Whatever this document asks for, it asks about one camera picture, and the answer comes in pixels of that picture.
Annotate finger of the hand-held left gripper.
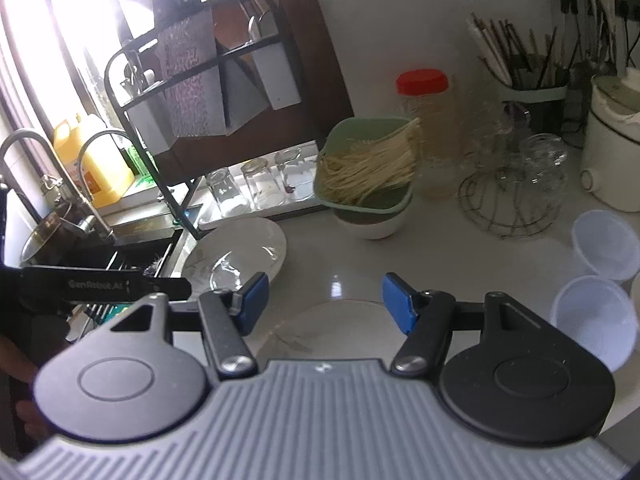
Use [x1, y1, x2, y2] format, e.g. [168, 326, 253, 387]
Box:
[20, 266, 193, 306]

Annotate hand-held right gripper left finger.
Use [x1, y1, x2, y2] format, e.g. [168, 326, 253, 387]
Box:
[110, 272, 271, 381]

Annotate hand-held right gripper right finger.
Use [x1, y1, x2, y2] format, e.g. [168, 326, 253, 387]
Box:
[382, 272, 543, 378]

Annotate white floral plate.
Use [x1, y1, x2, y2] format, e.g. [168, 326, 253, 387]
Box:
[182, 217, 288, 301]
[247, 300, 418, 363]

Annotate white plastic bowl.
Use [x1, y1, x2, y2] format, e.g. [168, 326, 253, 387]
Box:
[551, 275, 639, 372]
[572, 210, 640, 282]

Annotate person's left hand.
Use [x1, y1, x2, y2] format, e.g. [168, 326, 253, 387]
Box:
[0, 332, 53, 441]

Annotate black kitchen sink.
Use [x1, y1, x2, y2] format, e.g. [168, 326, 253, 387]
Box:
[60, 202, 203, 331]

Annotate stainless steel pot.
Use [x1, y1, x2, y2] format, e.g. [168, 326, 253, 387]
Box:
[20, 204, 103, 267]

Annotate white ceramic bowl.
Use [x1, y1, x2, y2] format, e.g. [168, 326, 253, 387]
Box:
[332, 194, 414, 240]

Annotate green colander basket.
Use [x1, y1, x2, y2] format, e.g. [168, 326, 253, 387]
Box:
[314, 117, 418, 216]

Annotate white drain tray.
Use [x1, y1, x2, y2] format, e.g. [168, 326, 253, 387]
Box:
[197, 146, 322, 227]

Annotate clear drinking glass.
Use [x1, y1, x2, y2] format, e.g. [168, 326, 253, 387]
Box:
[205, 168, 249, 217]
[241, 158, 279, 209]
[274, 148, 314, 202]

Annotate steel faucet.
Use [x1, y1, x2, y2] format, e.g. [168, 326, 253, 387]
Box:
[0, 129, 132, 242]

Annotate yellow oil bottle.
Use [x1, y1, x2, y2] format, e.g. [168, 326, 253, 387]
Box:
[53, 113, 135, 209]

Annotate dry noodles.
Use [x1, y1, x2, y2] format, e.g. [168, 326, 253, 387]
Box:
[319, 119, 422, 206]

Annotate red lid plastic jar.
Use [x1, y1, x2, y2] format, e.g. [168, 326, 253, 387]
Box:
[396, 69, 463, 199]

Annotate black metal knife rack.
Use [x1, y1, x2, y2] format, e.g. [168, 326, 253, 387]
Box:
[104, 0, 303, 241]

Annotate clear glass cup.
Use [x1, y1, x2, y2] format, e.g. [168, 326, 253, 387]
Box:
[519, 133, 569, 197]
[467, 100, 518, 163]

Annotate steel cleaver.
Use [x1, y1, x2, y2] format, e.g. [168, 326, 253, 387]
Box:
[150, 0, 224, 139]

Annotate brown cutting board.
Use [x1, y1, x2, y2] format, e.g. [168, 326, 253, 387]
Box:
[159, 0, 355, 187]

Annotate white knife holder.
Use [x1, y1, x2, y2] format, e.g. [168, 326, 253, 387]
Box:
[247, 9, 302, 111]

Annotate green black utensil holder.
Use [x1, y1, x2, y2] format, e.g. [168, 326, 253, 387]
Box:
[499, 67, 587, 147]

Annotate white electric cooking pot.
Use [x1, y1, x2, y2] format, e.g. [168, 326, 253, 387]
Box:
[580, 67, 640, 212]

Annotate chopstick holder with utensils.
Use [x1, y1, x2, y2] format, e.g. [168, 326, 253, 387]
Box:
[467, 12, 571, 88]

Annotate hanging kitchen utensils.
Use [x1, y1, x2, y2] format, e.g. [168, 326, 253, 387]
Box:
[559, 0, 632, 72]

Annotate wire glass rack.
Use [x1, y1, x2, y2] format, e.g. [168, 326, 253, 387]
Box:
[459, 157, 571, 237]

